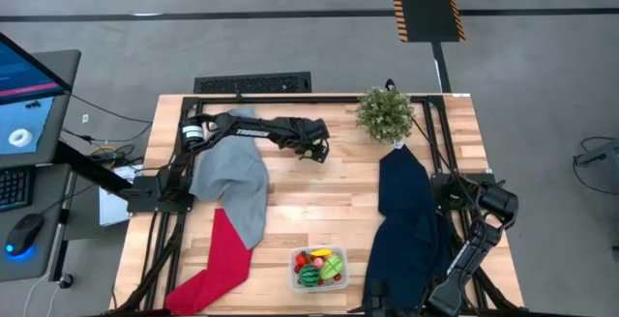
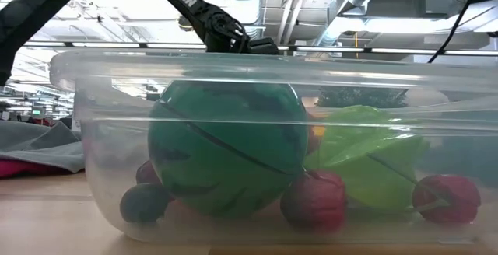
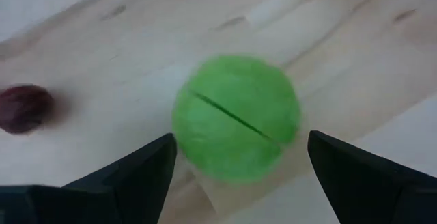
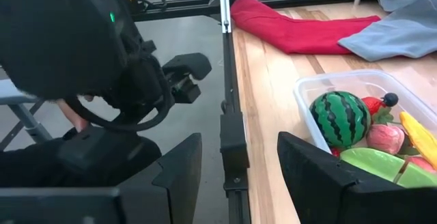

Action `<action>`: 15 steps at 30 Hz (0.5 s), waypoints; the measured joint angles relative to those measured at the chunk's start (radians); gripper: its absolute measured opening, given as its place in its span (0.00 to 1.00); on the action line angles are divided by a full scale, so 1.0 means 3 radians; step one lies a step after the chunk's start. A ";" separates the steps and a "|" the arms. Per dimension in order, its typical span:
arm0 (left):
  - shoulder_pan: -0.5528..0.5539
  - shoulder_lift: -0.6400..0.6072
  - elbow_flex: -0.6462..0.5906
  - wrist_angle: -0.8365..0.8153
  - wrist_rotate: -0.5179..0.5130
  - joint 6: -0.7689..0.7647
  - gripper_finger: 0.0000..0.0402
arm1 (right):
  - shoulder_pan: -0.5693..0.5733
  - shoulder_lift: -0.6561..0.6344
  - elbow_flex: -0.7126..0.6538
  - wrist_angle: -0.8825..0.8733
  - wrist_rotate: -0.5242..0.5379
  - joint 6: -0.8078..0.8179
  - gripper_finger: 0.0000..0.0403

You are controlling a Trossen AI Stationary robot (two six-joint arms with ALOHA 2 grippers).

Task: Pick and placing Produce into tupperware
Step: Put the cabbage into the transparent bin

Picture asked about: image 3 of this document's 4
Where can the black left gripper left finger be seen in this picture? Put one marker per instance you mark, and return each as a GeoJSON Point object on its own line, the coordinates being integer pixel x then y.
{"type": "Point", "coordinates": [129, 190]}

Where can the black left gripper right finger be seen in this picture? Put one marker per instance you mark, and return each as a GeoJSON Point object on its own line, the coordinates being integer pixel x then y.
{"type": "Point", "coordinates": [368, 190]}

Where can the dark red toy cherry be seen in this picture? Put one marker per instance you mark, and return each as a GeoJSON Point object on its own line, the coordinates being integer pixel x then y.
{"type": "Point", "coordinates": [24, 109]}

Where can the lime green toy fruit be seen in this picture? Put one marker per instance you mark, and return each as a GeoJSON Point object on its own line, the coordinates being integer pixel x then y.
{"type": "Point", "coordinates": [239, 91]}

